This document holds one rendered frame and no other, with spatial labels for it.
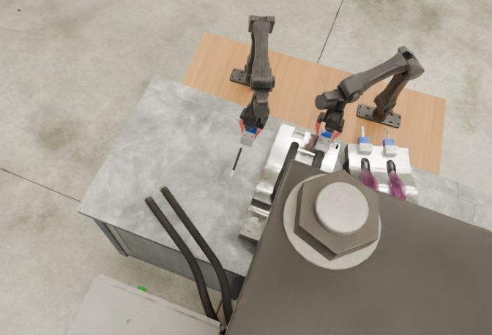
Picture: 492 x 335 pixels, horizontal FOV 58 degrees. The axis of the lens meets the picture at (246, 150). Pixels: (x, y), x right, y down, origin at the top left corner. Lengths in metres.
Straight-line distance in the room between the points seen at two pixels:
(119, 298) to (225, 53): 1.40
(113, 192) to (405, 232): 1.44
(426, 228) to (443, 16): 3.37
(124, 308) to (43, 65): 2.45
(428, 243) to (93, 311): 0.73
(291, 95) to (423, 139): 0.62
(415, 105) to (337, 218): 1.76
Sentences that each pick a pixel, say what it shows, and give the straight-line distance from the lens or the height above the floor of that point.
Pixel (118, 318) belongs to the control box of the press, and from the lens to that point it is 1.05.
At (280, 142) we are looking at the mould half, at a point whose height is 0.89.
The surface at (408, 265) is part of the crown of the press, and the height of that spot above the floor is 2.01.
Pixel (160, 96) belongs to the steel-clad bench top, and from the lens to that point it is 2.03.
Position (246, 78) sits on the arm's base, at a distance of 2.05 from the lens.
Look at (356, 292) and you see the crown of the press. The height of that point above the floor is 2.00.
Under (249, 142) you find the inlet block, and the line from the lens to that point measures 1.75.
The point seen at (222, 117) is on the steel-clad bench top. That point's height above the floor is 0.80.
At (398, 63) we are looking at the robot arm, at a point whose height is 1.24.
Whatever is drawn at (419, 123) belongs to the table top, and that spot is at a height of 0.80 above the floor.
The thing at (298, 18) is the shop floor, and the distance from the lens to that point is 3.47.
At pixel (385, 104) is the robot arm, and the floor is 0.96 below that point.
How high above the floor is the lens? 2.50
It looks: 63 degrees down
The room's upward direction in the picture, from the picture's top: 9 degrees clockwise
